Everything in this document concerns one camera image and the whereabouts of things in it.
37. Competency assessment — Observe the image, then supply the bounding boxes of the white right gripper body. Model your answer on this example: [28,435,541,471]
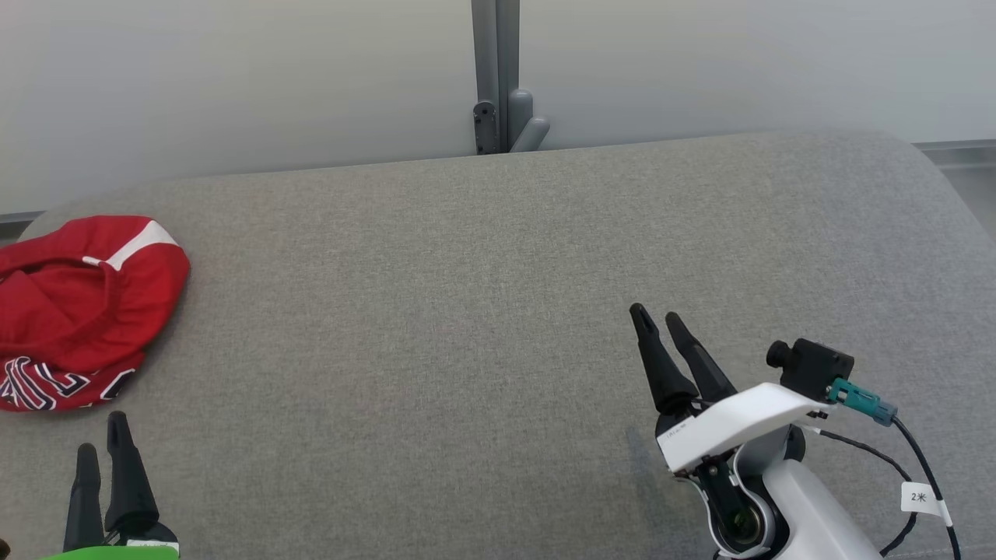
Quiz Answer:
[655,383,833,477]

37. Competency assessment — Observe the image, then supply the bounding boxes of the thick black right camera cable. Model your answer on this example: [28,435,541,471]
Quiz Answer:
[891,416,963,560]

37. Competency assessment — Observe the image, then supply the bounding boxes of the white cable label tag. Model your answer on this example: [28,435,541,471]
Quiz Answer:
[901,482,952,526]

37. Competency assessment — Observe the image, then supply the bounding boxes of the dark grey hinge bracket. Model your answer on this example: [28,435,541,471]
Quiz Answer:
[473,101,499,155]

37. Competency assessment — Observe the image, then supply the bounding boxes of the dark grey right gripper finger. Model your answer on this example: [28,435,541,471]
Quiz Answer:
[630,303,700,415]
[665,312,737,403]

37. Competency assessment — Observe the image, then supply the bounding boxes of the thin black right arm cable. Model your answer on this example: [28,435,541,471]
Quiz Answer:
[808,426,917,556]

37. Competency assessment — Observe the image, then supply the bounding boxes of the grey fabric sofa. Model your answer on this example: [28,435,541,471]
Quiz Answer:
[0,128,996,560]

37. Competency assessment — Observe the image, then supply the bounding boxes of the red shorts with white stripe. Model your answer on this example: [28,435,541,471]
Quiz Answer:
[0,215,191,383]

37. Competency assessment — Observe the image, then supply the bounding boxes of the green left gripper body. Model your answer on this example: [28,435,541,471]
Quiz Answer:
[39,523,181,560]

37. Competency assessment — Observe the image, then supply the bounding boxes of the red jersey with white sleeves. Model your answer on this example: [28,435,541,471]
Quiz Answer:
[0,352,146,413]

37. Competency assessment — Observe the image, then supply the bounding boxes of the teal right camera connector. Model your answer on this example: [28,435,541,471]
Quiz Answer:
[826,379,897,426]

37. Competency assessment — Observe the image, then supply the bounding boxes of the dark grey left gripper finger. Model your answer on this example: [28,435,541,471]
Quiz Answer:
[105,411,161,536]
[64,443,107,554]

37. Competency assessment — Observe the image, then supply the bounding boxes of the grey cylindrical handle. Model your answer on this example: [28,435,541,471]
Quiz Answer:
[508,88,551,153]

